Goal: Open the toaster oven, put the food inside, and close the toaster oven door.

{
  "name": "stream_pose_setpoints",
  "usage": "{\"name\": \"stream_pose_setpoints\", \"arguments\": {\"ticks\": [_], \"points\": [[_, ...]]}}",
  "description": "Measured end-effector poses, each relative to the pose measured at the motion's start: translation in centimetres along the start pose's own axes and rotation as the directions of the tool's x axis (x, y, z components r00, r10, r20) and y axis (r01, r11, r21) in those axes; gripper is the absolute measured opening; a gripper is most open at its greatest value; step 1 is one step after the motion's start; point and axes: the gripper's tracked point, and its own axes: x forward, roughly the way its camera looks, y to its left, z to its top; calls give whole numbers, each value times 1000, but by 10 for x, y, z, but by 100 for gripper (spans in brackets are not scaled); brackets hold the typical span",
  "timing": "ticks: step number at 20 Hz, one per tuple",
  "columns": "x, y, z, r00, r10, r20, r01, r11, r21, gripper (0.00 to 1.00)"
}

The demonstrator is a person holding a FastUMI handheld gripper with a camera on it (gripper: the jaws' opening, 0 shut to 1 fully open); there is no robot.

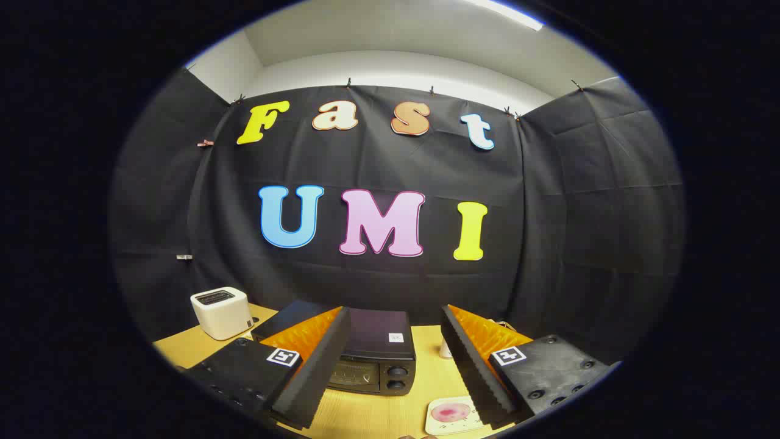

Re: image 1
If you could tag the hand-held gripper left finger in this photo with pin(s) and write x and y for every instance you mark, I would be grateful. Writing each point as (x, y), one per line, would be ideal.
(317, 372)

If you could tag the pink ham slice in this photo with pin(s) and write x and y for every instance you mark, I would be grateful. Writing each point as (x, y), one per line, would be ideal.
(450, 413)

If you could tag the black toaster oven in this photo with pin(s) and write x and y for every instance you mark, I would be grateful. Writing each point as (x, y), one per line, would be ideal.
(378, 332)

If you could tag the cream cherry print plate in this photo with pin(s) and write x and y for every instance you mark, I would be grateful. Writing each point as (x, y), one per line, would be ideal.
(434, 427)

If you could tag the white bread toaster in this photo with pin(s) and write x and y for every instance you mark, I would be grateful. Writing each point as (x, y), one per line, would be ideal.
(222, 317)

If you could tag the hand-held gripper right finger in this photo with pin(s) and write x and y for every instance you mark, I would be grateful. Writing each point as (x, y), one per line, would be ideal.
(472, 366)

